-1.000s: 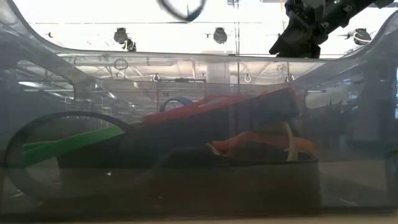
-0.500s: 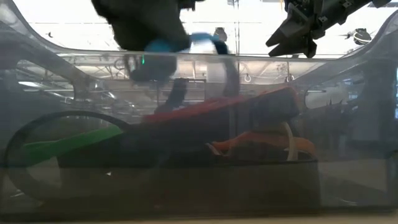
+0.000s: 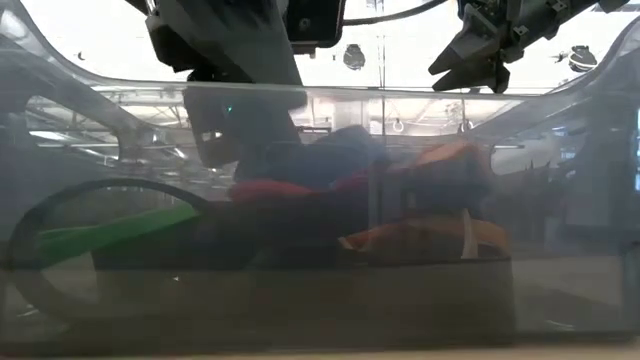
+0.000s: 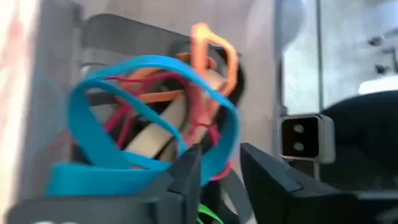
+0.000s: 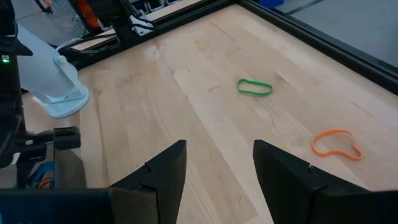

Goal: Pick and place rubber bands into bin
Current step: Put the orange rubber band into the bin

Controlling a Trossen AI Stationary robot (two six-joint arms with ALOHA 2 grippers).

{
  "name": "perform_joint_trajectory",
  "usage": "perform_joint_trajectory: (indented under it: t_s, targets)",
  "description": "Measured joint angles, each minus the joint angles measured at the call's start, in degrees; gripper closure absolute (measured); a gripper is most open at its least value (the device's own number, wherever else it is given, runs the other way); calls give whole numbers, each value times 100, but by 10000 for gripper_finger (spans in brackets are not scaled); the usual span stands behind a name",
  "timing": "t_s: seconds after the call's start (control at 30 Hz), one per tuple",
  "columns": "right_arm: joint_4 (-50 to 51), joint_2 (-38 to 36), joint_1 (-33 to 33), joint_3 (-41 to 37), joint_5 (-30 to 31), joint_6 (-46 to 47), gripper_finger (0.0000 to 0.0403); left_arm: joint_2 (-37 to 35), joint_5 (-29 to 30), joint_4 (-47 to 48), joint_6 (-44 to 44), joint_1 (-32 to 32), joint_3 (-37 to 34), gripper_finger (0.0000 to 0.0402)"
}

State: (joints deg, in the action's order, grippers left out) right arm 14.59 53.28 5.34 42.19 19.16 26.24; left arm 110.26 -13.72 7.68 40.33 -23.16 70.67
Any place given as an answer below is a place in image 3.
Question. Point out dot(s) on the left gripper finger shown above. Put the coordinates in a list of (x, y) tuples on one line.
[(212, 115), (270, 120)]

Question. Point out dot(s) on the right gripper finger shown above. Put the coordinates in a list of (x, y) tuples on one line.
[(480, 77), (470, 47)]

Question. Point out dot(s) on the large blue rubber band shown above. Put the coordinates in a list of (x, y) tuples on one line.
[(325, 165)]

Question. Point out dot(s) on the pale orange rubber band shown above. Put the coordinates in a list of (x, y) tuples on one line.
[(450, 152)]

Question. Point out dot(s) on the green looped rubber band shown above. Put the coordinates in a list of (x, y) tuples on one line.
[(110, 235)]

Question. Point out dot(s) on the large tan rubber band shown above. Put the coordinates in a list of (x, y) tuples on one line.
[(469, 240)]

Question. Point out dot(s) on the translucent grey plastic bin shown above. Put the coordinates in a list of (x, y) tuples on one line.
[(550, 300)]

